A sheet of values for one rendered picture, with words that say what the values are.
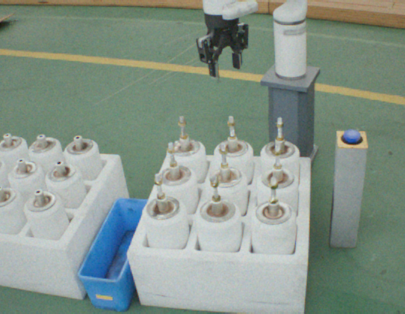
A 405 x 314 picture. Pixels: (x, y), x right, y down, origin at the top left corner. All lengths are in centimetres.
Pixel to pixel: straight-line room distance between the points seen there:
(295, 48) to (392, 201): 53
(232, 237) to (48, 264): 45
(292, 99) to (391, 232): 47
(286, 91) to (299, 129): 13
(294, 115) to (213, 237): 57
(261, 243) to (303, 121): 56
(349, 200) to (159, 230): 47
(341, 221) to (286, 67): 47
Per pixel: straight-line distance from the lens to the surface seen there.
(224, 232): 106
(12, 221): 127
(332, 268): 130
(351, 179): 122
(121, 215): 141
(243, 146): 127
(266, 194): 114
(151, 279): 117
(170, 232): 109
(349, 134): 118
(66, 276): 125
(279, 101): 151
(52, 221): 120
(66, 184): 127
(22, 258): 128
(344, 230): 132
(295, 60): 146
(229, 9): 104
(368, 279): 129
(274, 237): 105
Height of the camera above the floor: 95
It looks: 34 degrees down
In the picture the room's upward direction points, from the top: 6 degrees counter-clockwise
